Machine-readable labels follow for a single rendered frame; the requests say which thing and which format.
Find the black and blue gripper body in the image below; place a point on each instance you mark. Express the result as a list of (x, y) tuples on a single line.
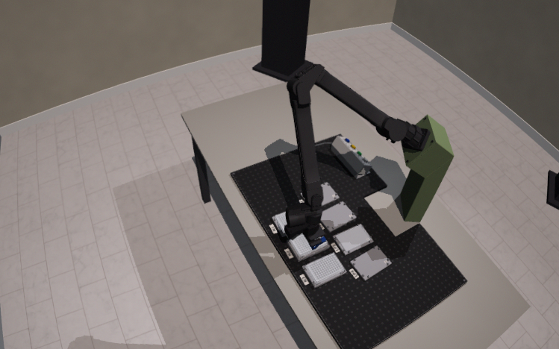
[(314, 239)]

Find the white operator button panel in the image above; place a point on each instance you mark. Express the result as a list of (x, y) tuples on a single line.
[(352, 159)]

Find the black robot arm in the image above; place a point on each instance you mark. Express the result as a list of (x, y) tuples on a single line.
[(412, 137)]

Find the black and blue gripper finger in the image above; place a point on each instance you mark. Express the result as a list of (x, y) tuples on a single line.
[(323, 240)]

